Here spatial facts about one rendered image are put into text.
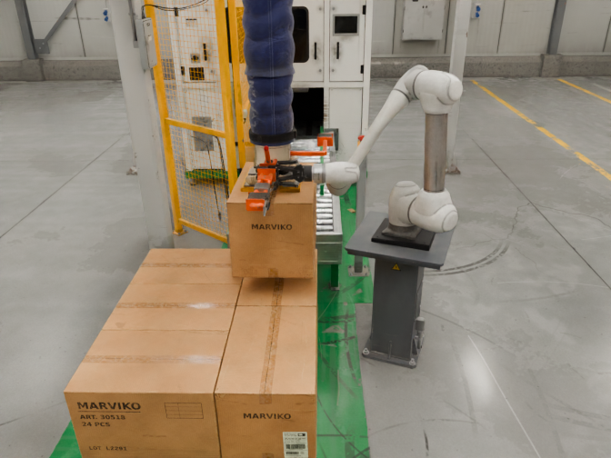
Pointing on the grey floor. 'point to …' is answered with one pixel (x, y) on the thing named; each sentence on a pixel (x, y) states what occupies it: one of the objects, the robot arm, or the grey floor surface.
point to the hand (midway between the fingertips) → (267, 173)
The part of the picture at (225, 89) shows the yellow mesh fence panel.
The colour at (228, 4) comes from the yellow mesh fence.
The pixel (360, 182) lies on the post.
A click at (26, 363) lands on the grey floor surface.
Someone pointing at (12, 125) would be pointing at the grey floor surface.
